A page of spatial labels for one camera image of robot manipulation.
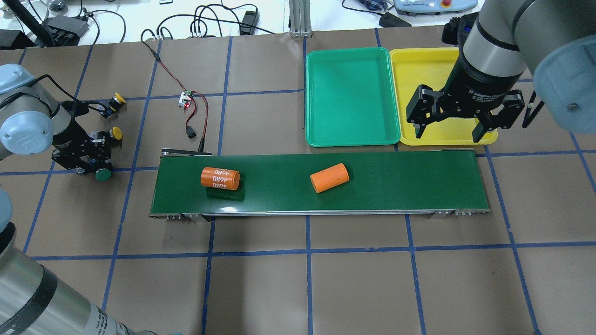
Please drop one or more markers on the black gripper by buttons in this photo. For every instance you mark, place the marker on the black gripper by buttons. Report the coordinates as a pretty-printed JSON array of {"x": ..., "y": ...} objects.
[{"x": 71, "y": 137}]

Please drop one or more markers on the black gripper over trays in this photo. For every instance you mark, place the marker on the black gripper over trays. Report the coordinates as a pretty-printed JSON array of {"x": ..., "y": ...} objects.
[{"x": 472, "y": 83}]

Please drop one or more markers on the orange cylinder marked 4680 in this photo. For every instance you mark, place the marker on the orange cylinder marked 4680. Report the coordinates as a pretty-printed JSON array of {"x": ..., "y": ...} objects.
[{"x": 212, "y": 177}]

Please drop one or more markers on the plain orange cylinder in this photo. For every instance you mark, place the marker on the plain orange cylinder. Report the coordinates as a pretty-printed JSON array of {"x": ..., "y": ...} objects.
[{"x": 330, "y": 177}]

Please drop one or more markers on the robot arm by buttons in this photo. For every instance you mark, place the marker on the robot arm by buttons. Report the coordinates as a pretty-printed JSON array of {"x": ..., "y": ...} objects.
[{"x": 96, "y": 235}]

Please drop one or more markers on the robot arm over trays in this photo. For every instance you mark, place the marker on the robot arm over trays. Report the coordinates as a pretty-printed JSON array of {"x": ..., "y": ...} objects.
[{"x": 516, "y": 56}]

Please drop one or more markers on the green conveyor belt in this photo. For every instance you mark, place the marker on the green conveyor belt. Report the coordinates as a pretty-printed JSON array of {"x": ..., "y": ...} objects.
[{"x": 396, "y": 182}]

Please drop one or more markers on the small controller circuit board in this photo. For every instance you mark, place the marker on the small controller circuit board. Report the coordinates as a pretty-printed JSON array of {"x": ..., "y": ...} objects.
[{"x": 185, "y": 99}]

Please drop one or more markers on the green plastic tray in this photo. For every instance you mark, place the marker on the green plastic tray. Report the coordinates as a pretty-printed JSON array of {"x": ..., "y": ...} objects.
[{"x": 350, "y": 98}]

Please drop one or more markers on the aluminium frame post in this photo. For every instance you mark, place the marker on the aluminium frame post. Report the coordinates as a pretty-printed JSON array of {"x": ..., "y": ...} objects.
[{"x": 300, "y": 19}]

